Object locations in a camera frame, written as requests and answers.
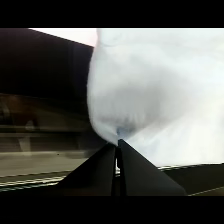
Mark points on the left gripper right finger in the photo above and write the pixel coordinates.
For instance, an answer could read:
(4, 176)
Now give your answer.
(143, 176)

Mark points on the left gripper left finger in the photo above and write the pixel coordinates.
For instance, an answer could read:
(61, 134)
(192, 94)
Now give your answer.
(95, 176)

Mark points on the light blue garment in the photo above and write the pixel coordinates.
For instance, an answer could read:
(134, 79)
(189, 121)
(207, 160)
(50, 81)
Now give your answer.
(150, 93)

